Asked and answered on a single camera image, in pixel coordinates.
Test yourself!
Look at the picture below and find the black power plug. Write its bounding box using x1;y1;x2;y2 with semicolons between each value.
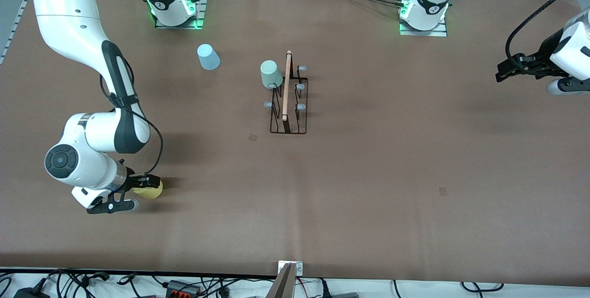
318;279;360;298

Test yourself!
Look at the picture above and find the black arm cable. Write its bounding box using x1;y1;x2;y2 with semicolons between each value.
99;58;164;177
505;0;590;59

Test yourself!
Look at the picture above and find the light blue plastic cup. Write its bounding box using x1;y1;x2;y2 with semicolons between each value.
197;44;221;71

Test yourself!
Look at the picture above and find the silver aluminium rail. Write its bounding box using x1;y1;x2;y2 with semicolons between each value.
0;0;35;66

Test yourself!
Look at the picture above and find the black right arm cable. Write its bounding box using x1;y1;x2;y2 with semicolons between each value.
99;58;164;177

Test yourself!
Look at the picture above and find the small metal bracket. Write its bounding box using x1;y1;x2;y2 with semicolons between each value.
278;261;304;276

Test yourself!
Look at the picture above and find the mint green plastic cup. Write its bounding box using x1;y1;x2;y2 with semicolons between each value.
260;60;283;89

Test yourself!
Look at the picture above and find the grey aluminium profile bar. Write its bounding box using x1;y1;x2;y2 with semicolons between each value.
266;263;296;298

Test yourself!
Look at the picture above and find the black red power adapter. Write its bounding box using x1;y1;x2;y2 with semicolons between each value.
167;280;201;297

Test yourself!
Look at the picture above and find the yellow plastic cup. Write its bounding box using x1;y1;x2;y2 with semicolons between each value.
133;183;164;201

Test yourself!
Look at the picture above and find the black wire cup holder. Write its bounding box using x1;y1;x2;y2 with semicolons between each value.
264;50;308;134

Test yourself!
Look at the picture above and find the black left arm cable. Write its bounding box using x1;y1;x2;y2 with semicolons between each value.
505;0;590;59

